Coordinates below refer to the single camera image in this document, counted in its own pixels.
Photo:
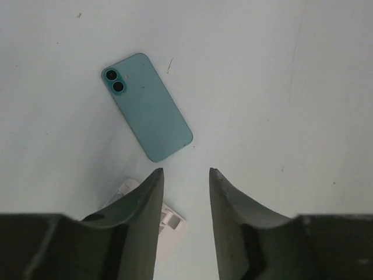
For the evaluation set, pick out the white folding phone stand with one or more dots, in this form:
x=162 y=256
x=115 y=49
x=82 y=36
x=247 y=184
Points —
x=172 y=229

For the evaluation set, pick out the teal smartphone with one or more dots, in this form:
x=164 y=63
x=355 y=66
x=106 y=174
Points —
x=147 y=106

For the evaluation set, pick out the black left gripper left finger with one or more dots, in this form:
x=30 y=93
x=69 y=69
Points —
x=116 y=242

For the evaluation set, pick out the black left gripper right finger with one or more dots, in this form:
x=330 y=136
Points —
x=255 y=242

